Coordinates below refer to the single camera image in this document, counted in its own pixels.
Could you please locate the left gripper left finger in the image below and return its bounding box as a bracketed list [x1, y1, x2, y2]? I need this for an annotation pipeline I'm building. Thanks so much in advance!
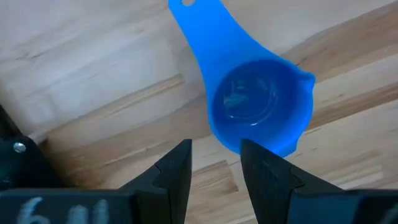
[119, 138, 193, 224]

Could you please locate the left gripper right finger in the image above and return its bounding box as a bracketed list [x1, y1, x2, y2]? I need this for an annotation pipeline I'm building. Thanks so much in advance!
[239, 138, 345, 224]

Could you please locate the blue measuring cup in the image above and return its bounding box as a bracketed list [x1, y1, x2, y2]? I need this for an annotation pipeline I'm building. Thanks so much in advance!
[167, 0, 317, 158]

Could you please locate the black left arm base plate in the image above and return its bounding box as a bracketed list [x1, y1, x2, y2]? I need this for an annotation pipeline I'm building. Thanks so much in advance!
[0, 105, 65, 191]

